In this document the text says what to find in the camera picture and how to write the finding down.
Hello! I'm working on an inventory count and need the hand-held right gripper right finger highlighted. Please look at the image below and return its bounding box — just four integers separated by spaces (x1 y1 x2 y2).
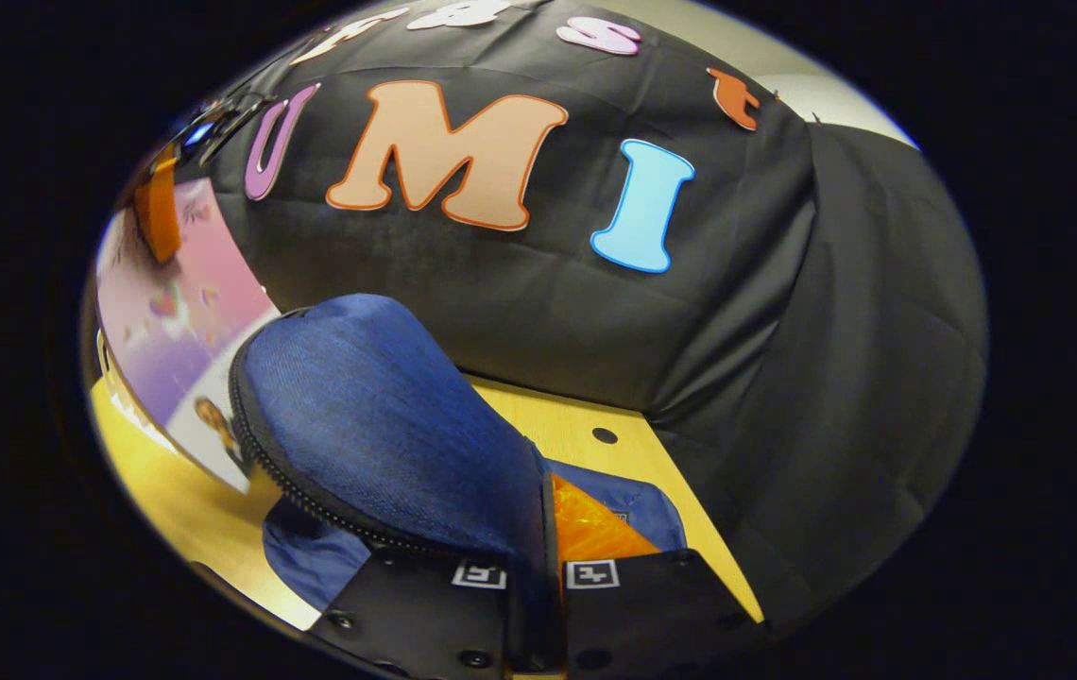
538 474 767 679

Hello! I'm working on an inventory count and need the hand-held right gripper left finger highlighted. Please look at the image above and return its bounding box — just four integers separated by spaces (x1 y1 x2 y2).
312 546 541 679

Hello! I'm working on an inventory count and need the pink book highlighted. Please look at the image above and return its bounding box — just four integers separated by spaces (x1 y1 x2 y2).
94 178 282 495

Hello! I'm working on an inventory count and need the black backdrop cloth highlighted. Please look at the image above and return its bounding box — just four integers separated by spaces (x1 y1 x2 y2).
175 0 989 626

